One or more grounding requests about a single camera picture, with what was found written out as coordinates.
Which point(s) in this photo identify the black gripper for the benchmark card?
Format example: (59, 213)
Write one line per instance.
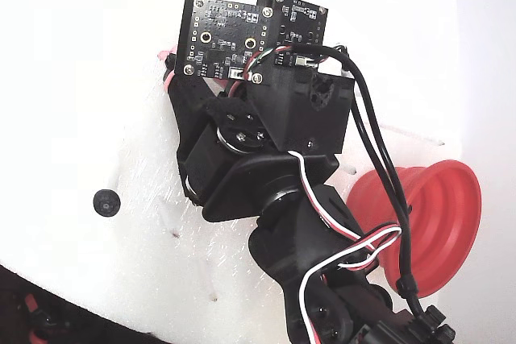
(204, 151)

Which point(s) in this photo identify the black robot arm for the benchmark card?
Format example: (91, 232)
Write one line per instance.
(290, 247)

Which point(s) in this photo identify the red collapsible cup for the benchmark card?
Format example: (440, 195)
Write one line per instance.
(443, 219)

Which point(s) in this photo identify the long white paper stick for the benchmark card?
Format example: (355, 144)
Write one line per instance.
(115, 172)

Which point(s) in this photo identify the white foam board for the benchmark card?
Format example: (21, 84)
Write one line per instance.
(80, 78)

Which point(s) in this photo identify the dark blueberry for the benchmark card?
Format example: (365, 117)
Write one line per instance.
(106, 203)

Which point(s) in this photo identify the red and black clamp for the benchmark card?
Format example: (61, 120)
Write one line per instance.
(34, 305)

